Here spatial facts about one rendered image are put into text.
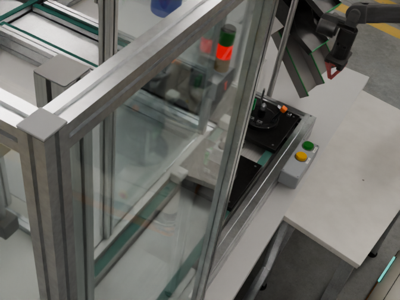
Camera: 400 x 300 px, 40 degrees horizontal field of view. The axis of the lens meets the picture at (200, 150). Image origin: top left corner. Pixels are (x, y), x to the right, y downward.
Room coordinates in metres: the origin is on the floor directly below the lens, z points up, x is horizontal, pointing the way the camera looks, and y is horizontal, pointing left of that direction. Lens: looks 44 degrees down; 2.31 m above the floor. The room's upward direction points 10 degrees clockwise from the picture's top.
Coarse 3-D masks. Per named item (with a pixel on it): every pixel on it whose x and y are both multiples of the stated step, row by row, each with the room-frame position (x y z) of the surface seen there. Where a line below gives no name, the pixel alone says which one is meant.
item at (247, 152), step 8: (248, 144) 1.54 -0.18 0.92; (248, 152) 1.49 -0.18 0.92; (256, 152) 1.50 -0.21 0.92; (264, 152) 1.48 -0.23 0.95; (256, 160) 1.46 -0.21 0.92; (264, 160) 1.44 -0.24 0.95; (272, 160) 1.50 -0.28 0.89; (264, 168) 1.43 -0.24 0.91; (248, 192) 1.31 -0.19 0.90; (240, 200) 1.25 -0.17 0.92; (224, 224) 1.14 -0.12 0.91
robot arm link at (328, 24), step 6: (354, 12) 1.58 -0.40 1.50; (324, 18) 1.62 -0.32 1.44; (330, 18) 1.62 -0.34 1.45; (336, 18) 1.61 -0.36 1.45; (342, 18) 1.62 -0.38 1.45; (348, 18) 1.58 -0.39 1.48; (354, 18) 1.57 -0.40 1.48; (318, 24) 1.61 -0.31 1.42; (324, 24) 1.61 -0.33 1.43; (330, 24) 1.60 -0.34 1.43; (336, 24) 1.60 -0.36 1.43; (348, 24) 1.58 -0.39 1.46; (354, 24) 1.57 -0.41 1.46; (318, 30) 1.61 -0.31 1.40; (324, 30) 1.60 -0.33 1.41; (330, 30) 1.59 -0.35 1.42; (330, 36) 1.59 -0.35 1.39
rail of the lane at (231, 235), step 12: (312, 120) 1.69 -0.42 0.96; (300, 132) 1.62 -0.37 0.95; (288, 144) 1.53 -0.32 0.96; (276, 156) 1.45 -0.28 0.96; (288, 156) 1.46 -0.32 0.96; (276, 168) 1.39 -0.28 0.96; (264, 180) 1.32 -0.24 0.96; (276, 180) 1.37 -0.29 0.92; (252, 192) 1.26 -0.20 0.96; (264, 192) 1.27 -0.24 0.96; (252, 204) 1.20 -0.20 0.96; (240, 216) 1.15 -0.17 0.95; (252, 216) 1.19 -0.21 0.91; (228, 228) 1.09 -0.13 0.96; (240, 228) 1.10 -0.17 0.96; (228, 240) 1.04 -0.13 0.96; (216, 252) 0.99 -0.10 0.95; (228, 252) 1.03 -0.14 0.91; (216, 264) 0.95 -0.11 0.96
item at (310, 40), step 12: (288, 0) 2.01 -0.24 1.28; (300, 0) 1.98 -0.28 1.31; (276, 12) 1.89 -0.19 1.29; (288, 12) 1.86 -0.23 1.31; (300, 12) 1.97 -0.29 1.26; (300, 24) 1.92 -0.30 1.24; (312, 24) 1.94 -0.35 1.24; (300, 36) 1.86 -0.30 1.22; (312, 36) 1.89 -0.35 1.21; (324, 36) 1.90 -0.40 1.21; (312, 48) 1.83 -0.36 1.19
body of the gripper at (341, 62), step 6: (336, 42) 1.59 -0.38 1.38; (336, 48) 1.58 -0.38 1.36; (342, 48) 1.57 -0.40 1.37; (348, 48) 1.58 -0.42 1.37; (330, 54) 1.60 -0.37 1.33; (336, 54) 1.58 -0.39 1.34; (342, 54) 1.57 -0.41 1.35; (348, 54) 1.59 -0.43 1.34; (324, 60) 1.57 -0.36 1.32; (330, 60) 1.56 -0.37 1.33; (336, 60) 1.57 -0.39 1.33; (342, 60) 1.57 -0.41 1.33; (336, 66) 1.55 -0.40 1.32; (342, 66) 1.55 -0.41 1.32
